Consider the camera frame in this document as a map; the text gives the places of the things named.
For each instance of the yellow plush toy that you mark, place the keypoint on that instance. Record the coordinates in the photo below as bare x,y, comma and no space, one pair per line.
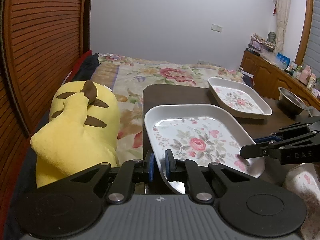
82,130

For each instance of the pink thermos bottle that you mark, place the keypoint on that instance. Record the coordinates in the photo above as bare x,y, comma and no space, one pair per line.
305,75

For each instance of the floral square plate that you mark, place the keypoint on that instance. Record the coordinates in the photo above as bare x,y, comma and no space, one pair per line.
239,99
303,180
203,133

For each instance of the wooden sideboard cabinet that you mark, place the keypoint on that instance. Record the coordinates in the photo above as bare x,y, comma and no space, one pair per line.
268,78

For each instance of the beige curtain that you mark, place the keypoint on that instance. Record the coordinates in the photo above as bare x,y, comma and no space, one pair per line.
282,14

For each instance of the blue white box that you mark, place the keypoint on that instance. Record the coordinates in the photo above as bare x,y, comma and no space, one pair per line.
283,59

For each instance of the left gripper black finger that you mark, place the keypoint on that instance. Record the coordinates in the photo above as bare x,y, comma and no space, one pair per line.
301,128
255,150

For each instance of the small steel bowl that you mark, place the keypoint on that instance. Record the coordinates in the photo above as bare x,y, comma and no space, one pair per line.
290,104

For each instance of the floral bed quilt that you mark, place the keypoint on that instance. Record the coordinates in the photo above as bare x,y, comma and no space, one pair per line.
128,77

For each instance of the white wall switch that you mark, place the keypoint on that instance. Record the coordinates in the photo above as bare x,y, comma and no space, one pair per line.
217,28

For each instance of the stack of folded fabrics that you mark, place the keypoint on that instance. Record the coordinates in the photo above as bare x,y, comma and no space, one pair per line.
260,44

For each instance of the large steel bowl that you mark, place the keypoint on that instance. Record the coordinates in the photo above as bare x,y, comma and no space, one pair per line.
312,111

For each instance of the grey window blind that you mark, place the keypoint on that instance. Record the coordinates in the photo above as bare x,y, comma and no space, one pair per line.
312,53

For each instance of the wooden louvered wardrobe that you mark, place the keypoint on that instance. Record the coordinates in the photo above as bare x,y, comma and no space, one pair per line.
41,41

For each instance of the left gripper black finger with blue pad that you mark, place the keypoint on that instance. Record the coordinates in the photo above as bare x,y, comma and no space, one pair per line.
246,204
73,204

